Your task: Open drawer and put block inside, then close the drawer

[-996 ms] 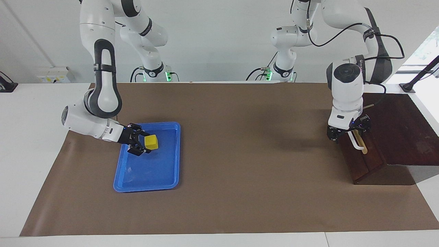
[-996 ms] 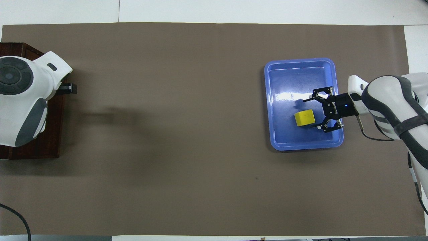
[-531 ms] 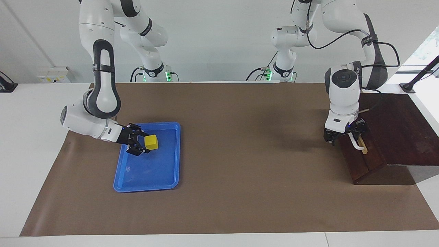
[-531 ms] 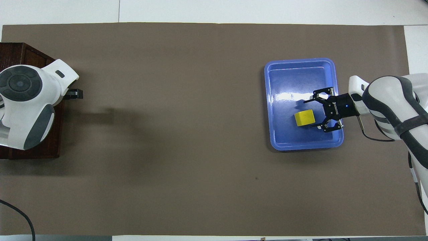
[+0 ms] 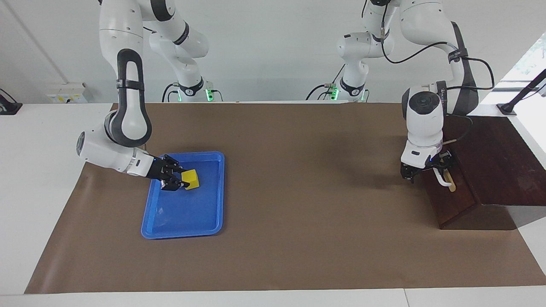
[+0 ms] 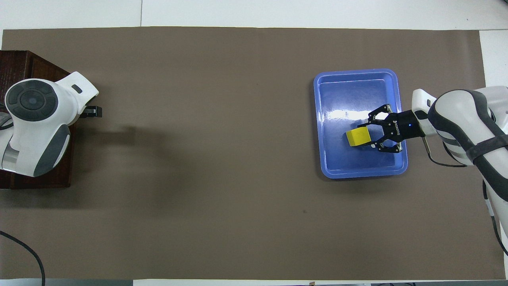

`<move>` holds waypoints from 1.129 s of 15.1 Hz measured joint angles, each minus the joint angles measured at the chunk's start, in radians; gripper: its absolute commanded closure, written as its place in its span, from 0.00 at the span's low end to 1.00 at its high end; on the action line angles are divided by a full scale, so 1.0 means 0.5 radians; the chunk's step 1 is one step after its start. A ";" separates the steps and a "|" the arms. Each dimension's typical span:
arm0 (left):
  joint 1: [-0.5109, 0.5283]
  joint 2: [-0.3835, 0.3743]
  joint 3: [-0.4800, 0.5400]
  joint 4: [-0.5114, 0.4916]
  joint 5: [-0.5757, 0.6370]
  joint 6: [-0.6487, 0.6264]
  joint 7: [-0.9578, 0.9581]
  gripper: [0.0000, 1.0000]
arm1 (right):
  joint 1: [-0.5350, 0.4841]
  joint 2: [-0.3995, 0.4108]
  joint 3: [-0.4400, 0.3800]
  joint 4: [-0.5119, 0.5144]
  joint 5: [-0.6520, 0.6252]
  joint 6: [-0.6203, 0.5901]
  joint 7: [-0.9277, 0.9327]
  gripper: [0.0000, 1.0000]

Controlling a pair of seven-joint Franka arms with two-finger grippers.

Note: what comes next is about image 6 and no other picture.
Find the yellow cube block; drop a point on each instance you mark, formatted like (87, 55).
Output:
(358, 137)

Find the dark wooden drawer cabinet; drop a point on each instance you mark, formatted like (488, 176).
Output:
(12, 63)

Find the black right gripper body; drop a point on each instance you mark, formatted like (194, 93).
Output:
(403, 126)

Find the brown table mat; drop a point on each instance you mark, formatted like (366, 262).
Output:
(218, 159)

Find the blue plastic tray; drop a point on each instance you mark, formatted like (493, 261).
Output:
(357, 91)

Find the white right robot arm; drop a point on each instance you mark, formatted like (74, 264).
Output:
(464, 123)

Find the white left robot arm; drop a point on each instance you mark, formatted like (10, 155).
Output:
(35, 127)

